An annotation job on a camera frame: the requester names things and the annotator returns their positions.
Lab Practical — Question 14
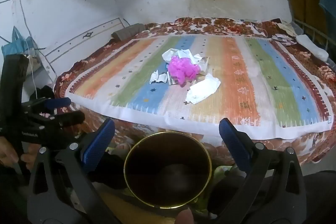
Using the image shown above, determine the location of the small torn white wrapper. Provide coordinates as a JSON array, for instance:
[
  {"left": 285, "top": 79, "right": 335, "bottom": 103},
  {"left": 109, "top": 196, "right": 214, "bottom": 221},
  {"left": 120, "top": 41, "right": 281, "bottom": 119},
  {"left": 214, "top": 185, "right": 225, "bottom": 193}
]
[{"left": 150, "top": 70, "right": 168, "bottom": 84}]

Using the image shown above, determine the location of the black cloth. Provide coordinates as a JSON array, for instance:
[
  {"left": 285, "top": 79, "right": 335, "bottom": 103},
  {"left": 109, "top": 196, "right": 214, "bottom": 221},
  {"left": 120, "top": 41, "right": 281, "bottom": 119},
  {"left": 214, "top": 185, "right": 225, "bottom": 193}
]
[{"left": 34, "top": 85, "right": 55, "bottom": 102}]

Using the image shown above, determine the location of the white rolled pillow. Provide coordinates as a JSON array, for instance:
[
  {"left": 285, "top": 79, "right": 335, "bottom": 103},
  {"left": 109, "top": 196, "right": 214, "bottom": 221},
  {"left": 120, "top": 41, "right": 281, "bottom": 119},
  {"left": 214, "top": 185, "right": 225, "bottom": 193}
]
[{"left": 296, "top": 34, "right": 329, "bottom": 62}]

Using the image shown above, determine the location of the white paper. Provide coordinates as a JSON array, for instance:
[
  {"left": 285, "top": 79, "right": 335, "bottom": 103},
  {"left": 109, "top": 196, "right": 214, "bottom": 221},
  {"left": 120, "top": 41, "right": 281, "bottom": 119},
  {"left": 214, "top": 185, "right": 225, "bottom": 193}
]
[{"left": 161, "top": 48, "right": 195, "bottom": 62}]

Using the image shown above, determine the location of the blue bag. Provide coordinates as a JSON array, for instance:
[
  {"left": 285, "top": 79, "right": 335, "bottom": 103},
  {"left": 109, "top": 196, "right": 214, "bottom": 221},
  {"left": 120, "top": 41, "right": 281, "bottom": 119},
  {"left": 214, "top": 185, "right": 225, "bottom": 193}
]
[{"left": 1, "top": 26, "right": 40, "bottom": 59}]

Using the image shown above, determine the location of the pink plastic mesh ball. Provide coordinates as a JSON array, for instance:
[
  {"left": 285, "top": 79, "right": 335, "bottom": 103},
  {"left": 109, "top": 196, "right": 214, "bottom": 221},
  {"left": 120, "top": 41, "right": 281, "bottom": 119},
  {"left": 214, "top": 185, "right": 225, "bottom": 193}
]
[{"left": 167, "top": 55, "right": 200, "bottom": 87}]

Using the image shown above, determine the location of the pile of paper packets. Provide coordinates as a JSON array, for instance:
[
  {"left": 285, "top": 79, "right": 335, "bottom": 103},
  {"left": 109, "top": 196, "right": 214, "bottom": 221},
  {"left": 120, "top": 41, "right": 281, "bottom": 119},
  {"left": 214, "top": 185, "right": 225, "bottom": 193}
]
[{"left": 272, "top": 34, "right": 297, "bottom": 46}]

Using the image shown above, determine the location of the beige plastic wrapper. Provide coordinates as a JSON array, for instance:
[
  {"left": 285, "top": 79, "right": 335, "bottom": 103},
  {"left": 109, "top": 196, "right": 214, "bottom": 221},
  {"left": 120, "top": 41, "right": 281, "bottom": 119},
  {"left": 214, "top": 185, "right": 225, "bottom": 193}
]
[{"left": 193, "top": 54, "right": 210, "bottom": 75}]

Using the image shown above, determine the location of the dark bucket with gold rim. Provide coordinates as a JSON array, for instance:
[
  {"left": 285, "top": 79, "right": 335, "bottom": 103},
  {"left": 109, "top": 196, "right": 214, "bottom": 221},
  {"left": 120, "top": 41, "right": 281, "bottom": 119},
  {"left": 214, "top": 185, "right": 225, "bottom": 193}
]
[{"left": 123, "top": 131, "right": 213, "bottom": 208}]

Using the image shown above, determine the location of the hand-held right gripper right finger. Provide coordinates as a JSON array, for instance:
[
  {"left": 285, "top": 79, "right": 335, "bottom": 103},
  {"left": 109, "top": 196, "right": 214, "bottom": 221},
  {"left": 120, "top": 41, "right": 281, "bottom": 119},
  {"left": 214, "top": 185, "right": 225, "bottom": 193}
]
[{"left": 219, "top": 118, "right": 307, "bottom": 224}]

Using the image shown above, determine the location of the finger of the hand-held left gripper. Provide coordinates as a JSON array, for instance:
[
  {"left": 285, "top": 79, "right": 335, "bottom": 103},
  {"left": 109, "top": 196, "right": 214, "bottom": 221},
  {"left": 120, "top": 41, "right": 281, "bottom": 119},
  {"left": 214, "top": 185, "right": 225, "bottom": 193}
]
[
  {"left": 22, "top": 97, "right": 72, "bottom": 110},
  {"left": 39, "top": 111, "right": 85, "bottom": 129}
]

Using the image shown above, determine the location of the brown floral blanket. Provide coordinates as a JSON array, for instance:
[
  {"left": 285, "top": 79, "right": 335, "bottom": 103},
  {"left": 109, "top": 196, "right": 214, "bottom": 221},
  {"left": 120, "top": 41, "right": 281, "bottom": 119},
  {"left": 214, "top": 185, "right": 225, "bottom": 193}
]
[{"left": 54, "top": 17, "right": 336, "bottom": 165}]

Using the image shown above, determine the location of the white tissue packet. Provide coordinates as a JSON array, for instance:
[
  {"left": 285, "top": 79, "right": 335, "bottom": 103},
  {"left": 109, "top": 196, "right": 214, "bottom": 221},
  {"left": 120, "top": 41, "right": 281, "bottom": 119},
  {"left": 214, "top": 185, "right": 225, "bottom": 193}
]
[{"left": 185, "top": 74, "right": 221, "bottom": 104}]

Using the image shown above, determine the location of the person's left hand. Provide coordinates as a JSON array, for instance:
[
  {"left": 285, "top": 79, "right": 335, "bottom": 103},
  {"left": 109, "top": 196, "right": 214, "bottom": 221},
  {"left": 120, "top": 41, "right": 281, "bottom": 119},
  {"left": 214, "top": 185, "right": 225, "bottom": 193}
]
[{"left": 0, "top": 136, "right": 37, "bottom": 170}]

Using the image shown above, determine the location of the grey folded cloth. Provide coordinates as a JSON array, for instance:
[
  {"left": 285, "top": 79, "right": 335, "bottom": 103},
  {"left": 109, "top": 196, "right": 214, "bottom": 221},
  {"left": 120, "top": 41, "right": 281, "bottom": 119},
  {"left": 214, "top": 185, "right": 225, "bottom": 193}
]
[{"left": 111, "top": 23, "right": 146, "bottom": 41}]

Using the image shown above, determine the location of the striped woven mat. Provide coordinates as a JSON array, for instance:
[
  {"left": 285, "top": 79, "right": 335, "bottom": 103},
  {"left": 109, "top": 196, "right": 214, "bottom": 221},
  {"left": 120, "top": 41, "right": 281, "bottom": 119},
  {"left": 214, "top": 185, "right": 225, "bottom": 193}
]
[{"left": 64, "top": 34, "right": 335, "bottom": 140}]

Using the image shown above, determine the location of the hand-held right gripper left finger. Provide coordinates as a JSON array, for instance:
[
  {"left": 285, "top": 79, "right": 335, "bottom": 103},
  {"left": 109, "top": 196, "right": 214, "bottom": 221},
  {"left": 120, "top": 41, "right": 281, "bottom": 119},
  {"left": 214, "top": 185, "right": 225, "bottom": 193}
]
[{"left": 28, "top": 118, "right": 116, "bottom": 224}]

